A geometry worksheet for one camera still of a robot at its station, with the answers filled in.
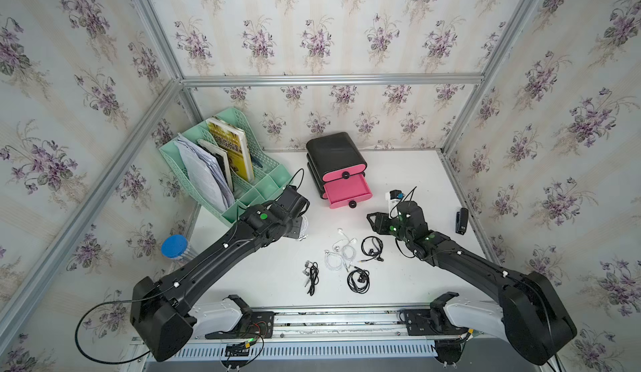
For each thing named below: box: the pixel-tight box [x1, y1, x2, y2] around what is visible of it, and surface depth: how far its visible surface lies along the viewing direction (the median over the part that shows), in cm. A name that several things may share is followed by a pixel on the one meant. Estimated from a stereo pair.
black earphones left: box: [302, 260, 320, 297], surface depth 84 cm
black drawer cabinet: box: [306, 131, 374, 210], surface depth 97 cm
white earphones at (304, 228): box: [297, 214, 309, 242], surface depth 80 cm
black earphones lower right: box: [347, 266, 370, 295], surface depth 83 cm
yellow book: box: [205, 116, 255, 183], surface depth 95 cm
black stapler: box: [454, 207, 469, 236], surface depth 95 cm
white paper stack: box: [172, 133, 235, 214], surface depth 86 cm
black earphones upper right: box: [358, 235, 384, 263], surface depth 90 cm
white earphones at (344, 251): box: [324, 227, 359, 273], surface depth 90 cm
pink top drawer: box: [322, 163, 367, 183], surface depth 94 cm
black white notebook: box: [196, 138, 233, 192], surface depth 95 cm
